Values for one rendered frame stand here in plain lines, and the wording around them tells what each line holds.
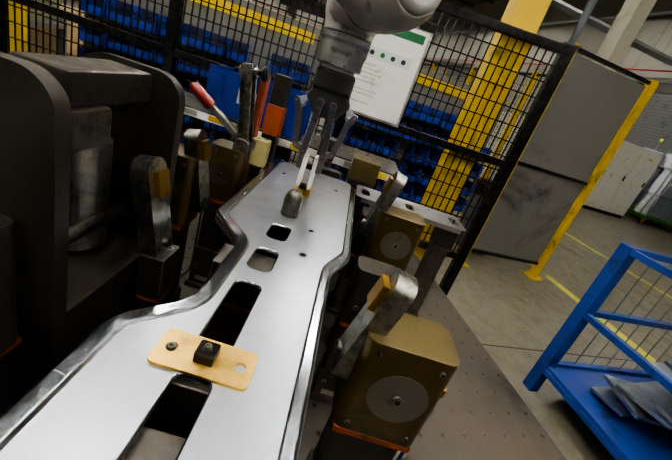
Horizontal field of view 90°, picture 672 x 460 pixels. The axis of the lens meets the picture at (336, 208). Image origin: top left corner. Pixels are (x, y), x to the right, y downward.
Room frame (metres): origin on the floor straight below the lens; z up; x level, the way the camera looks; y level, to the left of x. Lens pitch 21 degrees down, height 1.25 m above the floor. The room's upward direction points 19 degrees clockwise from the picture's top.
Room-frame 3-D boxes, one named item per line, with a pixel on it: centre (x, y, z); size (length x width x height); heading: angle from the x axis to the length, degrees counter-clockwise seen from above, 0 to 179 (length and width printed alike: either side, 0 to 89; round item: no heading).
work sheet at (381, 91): (1.23, 0.00, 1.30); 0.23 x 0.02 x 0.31; 92
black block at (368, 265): (0.49, -0.11, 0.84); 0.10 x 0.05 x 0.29; 92
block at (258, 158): (0.75, 0.21, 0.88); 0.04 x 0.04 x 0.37; 2
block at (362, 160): (0.96, -0.04, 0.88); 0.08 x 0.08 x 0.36; 2
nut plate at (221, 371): (0.21, 0.06, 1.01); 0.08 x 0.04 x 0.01; 92
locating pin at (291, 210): (0.55, 0.08, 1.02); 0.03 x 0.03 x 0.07
